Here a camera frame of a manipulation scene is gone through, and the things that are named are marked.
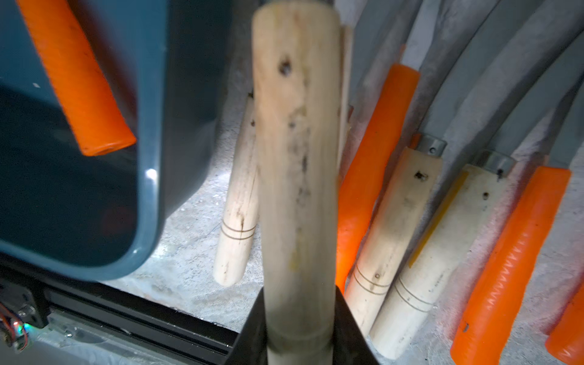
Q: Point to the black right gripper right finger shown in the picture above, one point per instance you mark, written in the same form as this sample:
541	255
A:
349	345

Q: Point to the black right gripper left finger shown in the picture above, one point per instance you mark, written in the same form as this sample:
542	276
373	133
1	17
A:
250	347

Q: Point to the teal plastic storage tray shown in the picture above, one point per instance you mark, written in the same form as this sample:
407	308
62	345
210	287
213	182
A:
100	218

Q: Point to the orange handle sickle long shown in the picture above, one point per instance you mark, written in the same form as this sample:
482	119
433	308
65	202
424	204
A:
495	302

